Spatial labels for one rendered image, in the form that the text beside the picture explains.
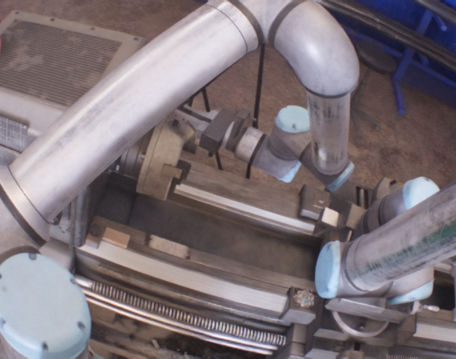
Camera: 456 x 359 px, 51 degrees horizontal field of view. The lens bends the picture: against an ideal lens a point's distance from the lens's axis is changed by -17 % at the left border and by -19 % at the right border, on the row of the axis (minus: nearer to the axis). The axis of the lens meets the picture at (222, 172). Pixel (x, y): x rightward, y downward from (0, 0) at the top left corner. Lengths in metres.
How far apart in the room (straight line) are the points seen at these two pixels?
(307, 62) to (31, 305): 0.54
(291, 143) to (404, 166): 2.71
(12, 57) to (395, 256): 1.23
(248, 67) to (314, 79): 3.23
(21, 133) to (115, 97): 0.68
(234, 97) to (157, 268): 2.18
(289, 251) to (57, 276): 1.46
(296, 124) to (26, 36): 0.87
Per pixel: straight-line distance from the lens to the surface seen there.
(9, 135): 1.46
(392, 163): 3.98
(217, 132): 1.49
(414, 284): 0.89
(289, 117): 1.38
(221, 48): 0.83
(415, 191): 0.90
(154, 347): 2.07
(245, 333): 1.82
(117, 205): 2.01
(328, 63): 0.85
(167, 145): 1.56
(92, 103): 0.79
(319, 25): 0.84
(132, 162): 1.61
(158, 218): 1.99
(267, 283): 1.82
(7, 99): 1.45
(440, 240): 0.61
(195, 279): 1.74
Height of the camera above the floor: 2.28
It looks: 45 degrees down
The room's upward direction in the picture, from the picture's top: 23 degrees clockwise
